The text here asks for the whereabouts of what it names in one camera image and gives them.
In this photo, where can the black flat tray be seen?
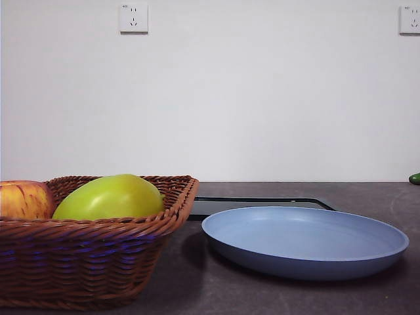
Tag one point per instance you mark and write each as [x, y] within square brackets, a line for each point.
[210, 205]

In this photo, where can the white wall socket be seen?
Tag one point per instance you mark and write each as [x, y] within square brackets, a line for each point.
[410, 19]
[134, 18]

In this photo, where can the green mango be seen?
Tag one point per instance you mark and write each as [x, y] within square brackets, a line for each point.
[108, 200]

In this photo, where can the dark green vegetable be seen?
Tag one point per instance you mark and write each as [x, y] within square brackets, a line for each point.
[415, 178]

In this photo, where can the blue round plate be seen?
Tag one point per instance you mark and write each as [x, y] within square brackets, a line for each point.
[295, 238]

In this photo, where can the red yellow apple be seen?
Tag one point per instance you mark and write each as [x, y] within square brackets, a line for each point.
[23, 200]

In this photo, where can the brown wicker basket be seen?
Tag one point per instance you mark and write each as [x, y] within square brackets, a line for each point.
[82, 259]

